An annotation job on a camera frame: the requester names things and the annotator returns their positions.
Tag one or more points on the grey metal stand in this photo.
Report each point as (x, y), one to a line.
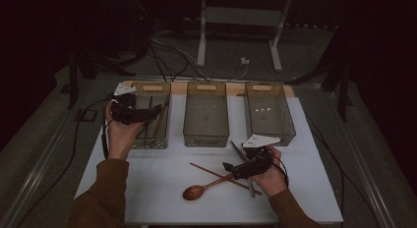
(242, 15)

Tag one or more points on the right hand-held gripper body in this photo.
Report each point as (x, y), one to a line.
(260, 140)

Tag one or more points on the person's left hand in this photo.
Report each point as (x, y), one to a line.
(121, 139)

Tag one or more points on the black stand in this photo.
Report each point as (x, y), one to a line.
(343, 97)
(72, 87)

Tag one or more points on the dark equipment tower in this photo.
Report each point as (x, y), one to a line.
(141, 18)

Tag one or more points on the transparent grey plastic bin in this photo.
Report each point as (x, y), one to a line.
(206, 115)
(154, 90)
(268, 115)

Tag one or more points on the white plug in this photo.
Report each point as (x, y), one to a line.
(245, 60)

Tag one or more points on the metal fork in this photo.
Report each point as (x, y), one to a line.
(252, 188)

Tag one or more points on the brown wooden spoon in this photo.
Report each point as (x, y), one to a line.
(194, 192)

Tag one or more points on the person's right hand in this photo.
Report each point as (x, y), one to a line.
(272, 180)

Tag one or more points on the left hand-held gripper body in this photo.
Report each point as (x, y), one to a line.
(124, 106)

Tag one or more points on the white table board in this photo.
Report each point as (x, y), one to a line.
(183, 208)

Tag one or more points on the black chopstick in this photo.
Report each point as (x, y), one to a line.
(150, 101)
(142, 131)

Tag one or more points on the black rectangular floor bracket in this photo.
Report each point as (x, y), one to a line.
(86, 109)

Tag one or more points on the light wooden board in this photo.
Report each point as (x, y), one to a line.
(177, 87)

